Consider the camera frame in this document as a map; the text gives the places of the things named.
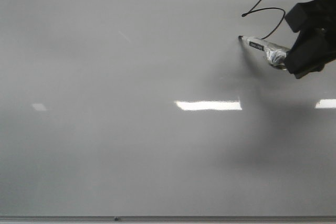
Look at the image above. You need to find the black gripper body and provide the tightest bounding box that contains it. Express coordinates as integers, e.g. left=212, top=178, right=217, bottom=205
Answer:
left=324, top=0, right=335, bottom=51

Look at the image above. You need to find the white whiteboard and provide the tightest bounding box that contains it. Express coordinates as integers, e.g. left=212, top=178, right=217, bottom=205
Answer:
left=1, top=0, right=335, bottom=216

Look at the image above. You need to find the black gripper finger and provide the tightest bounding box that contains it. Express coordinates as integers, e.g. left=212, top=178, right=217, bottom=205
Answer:
left=285, top=28, right=335, bottom=79
left=285, top=0, right=328, bottom=32

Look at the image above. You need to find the black whiteboard marker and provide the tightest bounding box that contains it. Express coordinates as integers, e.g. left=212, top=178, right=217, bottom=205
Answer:
left=238, top=35, right=289, bottom=71

